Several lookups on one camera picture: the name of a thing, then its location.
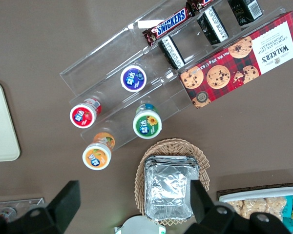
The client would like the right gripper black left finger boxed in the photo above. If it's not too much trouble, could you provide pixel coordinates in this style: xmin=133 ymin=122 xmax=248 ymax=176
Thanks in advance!
xmin=0 ymin=180 xmax=82 ymax=234

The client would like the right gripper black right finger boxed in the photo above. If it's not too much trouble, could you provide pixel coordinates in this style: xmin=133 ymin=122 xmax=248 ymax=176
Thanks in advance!
xmin=184 ymin=179 xmax=292 ymax=234

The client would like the light wicker basket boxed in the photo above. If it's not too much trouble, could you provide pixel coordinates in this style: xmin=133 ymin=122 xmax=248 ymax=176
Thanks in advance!
xmin=134 ymin=138 xmax=210 ymax=226

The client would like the beige plastic serving tray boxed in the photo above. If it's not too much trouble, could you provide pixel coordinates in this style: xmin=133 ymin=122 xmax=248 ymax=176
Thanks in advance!
xmin=0 ymin=79 xmax=21 ymax=163

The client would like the clear acrylic bottle stand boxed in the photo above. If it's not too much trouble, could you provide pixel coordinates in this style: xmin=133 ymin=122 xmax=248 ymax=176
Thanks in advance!
xmin=0 ymin=197 xmax=45 ymax=221

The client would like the rice cracker pack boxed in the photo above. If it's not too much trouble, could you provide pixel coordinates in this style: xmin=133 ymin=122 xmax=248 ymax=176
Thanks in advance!
xmin=228 ymin=196 xmax=288 ymax=220

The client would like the white rectangular snack bin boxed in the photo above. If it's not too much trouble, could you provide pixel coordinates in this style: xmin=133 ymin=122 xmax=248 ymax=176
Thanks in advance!
xmin=216 ymin=182 xmax=293 ymax=234

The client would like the orange lid gum jar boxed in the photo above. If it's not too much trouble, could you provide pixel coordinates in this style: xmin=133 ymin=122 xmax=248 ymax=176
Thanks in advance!
xmin=82 ymin=132 xmax=116 ymax=171

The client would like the teal snack packet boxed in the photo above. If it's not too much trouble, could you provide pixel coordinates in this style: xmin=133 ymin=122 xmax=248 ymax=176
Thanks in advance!
xmin=284 ymin=195 xmax=293 ymax=212
xmin=282 ymin=216 xmax=293 ymax=234

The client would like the red lid gum jar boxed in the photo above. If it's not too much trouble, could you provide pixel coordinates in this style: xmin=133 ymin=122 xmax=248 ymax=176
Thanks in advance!
xmin=69 ymin=97 xmax=103 ymax=129

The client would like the green lid gum jar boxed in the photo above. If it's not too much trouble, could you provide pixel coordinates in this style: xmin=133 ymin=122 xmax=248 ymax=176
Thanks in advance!
xmin=132 ymin=103 xmax=163 ymax=139

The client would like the clear acrylic stepped jar stand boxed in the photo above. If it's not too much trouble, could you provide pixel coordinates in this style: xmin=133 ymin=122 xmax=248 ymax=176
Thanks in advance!
xmin=59 ymin=24 xmax=193 ymax=152

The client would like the blue lid gum jar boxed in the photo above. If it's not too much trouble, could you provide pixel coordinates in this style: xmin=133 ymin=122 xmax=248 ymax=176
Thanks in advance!
xmin=120 ymin=63 xmax=147 ymax=93

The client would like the red Walkers cookie box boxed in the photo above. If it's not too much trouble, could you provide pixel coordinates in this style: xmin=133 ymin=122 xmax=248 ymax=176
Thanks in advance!
xmin=177 ymin=10 xmax=293 ymax=109

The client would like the small black carton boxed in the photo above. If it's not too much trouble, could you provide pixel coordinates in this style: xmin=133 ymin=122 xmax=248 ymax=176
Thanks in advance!
xmin=196 ymin=5 xmax=229 ymax=46
xmin=227 ymin=0 xmax=264 ymax=27
xmin=158 ymin=35 xmax=186 ymax=70

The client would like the clear acrylic stepped snack stand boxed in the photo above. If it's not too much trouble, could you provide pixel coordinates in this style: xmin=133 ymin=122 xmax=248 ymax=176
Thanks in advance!
xmin=128 ymin=0 xmax=286 ymax=113

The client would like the Snickers chocolate bar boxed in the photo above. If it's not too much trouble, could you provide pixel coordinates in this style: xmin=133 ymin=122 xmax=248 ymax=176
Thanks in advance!
xmin=142 ymin=6 xmax=193 ymax=47
xmin=185 ymin=0 xmax=217 ymax=12

